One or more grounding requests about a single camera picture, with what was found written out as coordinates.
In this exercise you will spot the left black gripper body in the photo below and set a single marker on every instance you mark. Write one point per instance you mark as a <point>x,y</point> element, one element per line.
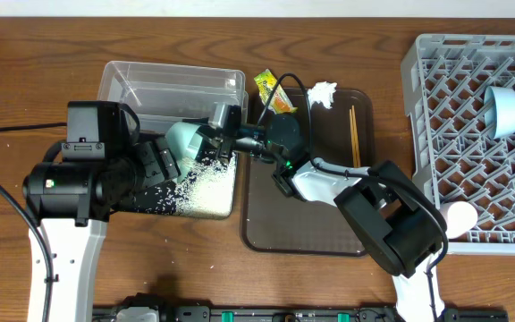
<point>150,168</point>

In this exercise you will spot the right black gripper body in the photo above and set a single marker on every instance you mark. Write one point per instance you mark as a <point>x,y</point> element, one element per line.
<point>256,139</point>

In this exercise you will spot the light green bowl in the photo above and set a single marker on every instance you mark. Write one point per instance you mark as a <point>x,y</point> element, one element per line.
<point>184,142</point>

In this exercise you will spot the pink white cup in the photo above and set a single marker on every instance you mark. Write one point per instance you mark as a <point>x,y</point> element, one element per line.
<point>459,216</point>

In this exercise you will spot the light blue bowl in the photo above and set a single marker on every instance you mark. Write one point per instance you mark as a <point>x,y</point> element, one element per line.
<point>500,117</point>

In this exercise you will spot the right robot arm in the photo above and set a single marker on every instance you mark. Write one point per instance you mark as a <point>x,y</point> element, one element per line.
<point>397,225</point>

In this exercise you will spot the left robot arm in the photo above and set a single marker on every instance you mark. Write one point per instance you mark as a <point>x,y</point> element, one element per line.
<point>69,197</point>

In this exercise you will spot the grey dishwasher rack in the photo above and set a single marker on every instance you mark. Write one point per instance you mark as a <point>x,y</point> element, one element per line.
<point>444,79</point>

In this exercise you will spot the black plastic tray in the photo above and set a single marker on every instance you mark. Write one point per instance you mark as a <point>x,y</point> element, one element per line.
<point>204,192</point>

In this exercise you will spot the yellow snack wrapper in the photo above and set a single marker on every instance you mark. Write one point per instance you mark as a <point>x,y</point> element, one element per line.
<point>280,103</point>

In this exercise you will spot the white rice pile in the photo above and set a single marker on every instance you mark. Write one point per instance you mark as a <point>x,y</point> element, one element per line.
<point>204,188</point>

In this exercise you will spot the clear plastic bin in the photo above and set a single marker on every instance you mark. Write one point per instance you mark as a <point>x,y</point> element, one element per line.
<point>163,94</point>

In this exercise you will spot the brown serving tray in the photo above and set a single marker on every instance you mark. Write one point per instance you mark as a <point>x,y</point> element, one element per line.
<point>272,222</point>

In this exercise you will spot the crumpled white tissue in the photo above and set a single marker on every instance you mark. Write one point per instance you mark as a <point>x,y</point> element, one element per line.
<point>322,93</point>

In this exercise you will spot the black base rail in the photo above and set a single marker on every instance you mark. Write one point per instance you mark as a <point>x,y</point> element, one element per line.
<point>149,307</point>

